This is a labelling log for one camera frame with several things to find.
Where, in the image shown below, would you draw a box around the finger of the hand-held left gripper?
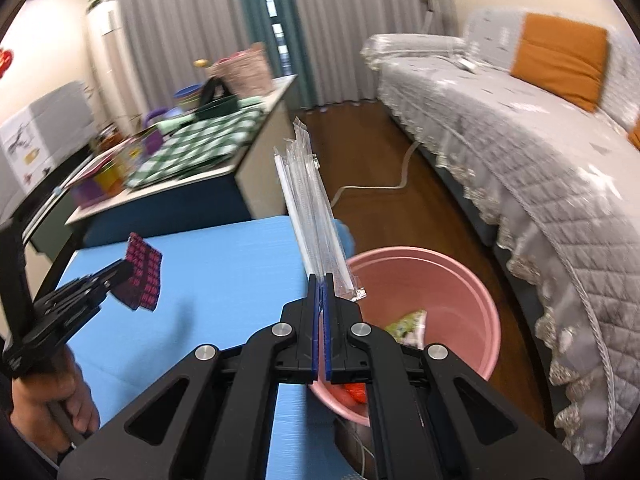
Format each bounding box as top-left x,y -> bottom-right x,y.
55,258 -> 133,301
32,280 -> 132,346

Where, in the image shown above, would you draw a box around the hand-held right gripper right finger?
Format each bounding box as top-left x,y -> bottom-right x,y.
322,272 -> 586,480

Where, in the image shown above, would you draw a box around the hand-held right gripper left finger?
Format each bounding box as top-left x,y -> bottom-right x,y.
57,272 -> 322,480

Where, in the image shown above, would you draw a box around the large red plastic bag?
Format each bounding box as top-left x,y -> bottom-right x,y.
330,382 -> 368,406

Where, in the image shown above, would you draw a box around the green snack packet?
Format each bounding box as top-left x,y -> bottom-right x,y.
382,308 -> 429,348

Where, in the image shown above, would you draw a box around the pink plastic bin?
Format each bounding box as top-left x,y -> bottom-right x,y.
306,246 -> 502,426

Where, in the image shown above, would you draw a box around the clear straws bundle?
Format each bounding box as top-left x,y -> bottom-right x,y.
272,116 -> 368,303

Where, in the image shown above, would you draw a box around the person's left forearm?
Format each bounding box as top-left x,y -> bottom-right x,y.
0,422 -> 66,480

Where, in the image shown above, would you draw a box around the person's left hand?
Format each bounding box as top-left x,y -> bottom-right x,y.
10,347 -> 101,453

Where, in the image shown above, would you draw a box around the colourful rectangular box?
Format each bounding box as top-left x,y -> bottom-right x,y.
62,127 -> 161,206

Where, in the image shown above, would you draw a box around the blue table mat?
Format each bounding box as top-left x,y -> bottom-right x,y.
55,215 -> 361,480

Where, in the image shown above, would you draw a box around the purple plastic jug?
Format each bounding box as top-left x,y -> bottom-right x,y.
141,109 -> 173,158

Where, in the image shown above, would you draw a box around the green checkered cloth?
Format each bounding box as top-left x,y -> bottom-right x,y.
125,105 -> 266,191

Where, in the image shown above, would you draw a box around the television with grey cover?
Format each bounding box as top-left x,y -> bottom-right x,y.
0,80 -> 98,221

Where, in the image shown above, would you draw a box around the stacked plastic bowls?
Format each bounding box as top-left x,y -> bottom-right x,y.
172,85 -> 206,111

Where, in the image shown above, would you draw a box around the white standing air conditioner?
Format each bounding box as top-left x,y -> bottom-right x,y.
86,0 -> 133,126

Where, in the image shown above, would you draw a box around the pink basket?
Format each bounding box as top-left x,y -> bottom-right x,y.
206,42 -> 273,98

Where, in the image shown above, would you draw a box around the grey quilted sofa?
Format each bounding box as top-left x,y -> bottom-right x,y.
360,6 -> 640,466

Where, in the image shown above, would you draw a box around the grey curtain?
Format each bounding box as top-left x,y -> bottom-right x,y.
107,0 -> 251,106
285,0 -> 461,106

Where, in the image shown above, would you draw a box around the teal curtain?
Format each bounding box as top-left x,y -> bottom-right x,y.
232,0 -> 321,108

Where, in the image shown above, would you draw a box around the white power cable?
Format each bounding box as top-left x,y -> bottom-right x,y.
327,125 -> 426,208

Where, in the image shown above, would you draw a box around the dark green bag black handles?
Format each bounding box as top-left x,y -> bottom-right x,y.
194,77 -> 238,121

